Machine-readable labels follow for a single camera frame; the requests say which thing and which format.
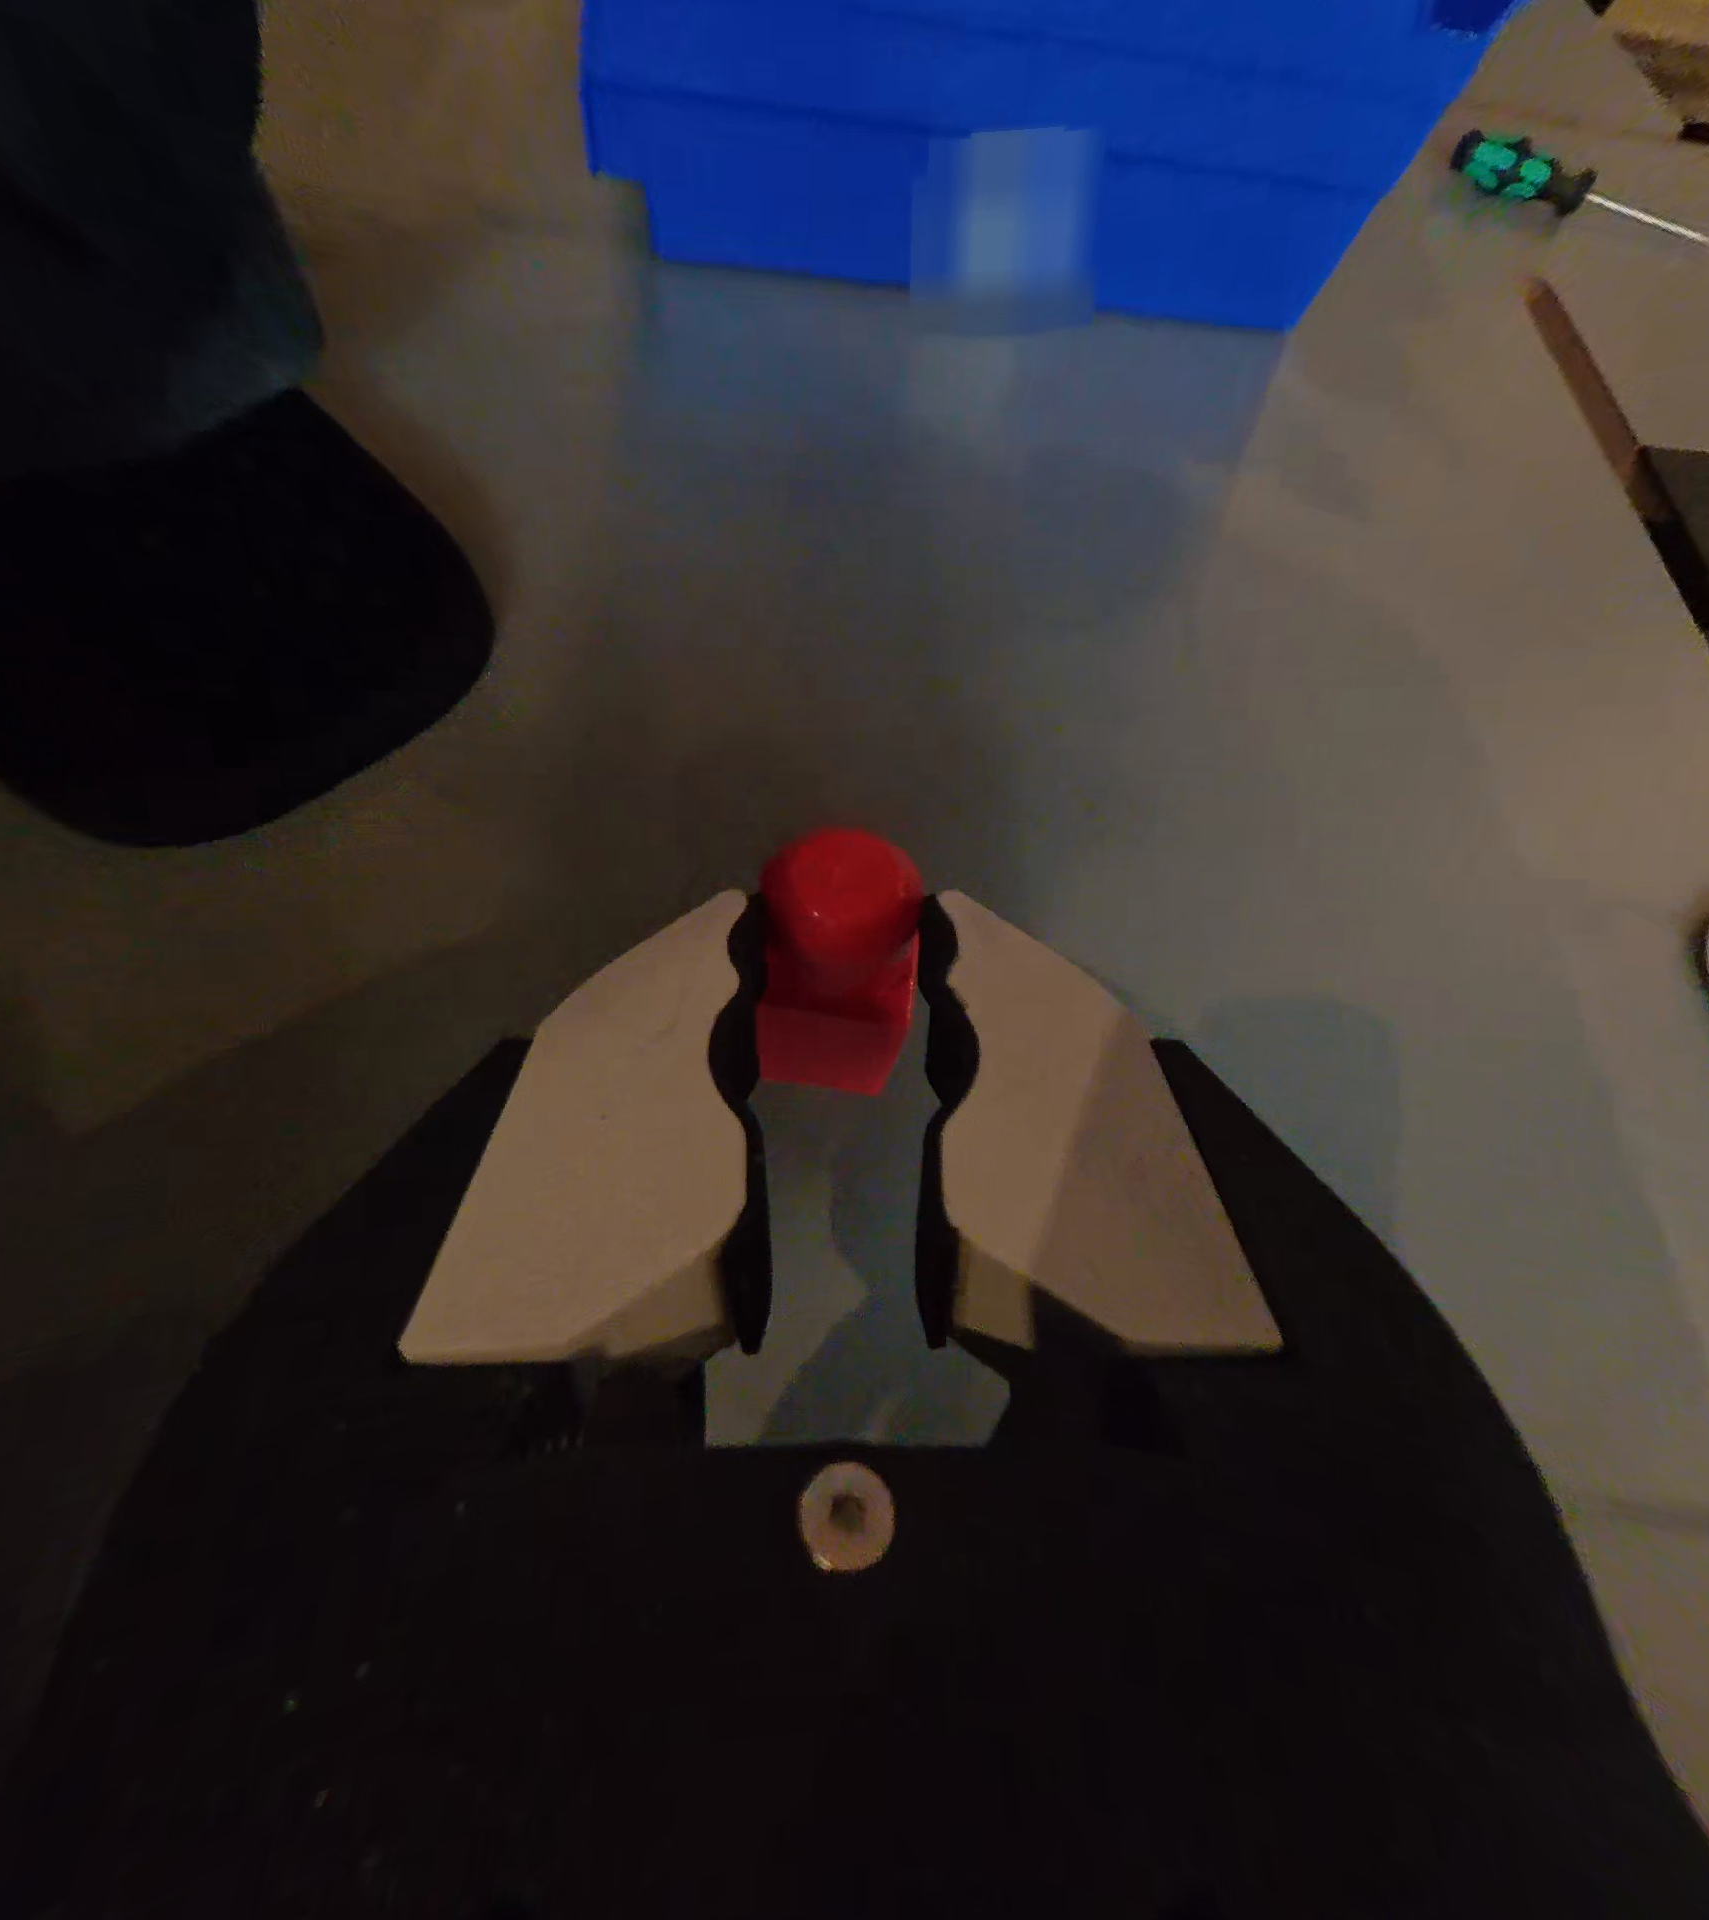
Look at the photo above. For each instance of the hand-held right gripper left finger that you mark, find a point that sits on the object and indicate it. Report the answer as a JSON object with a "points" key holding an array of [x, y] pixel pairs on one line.
{"points": [[585, 1201]]}

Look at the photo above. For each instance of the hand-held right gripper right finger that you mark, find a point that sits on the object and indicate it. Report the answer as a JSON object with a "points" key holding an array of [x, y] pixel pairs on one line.
{"points": [[1096, 1201]]}

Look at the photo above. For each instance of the red single-stud mega block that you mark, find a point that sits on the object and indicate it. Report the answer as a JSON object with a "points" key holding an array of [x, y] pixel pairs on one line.
{"points": [[840, 931]]}

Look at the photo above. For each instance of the blue bin with white label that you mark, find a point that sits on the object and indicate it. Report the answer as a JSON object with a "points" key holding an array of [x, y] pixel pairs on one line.
{"points": [[764, 150]]}

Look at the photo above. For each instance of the black honeycomb rubber pad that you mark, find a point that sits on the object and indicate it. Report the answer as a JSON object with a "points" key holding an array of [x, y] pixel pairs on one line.
{"points": [[194, 630]]}

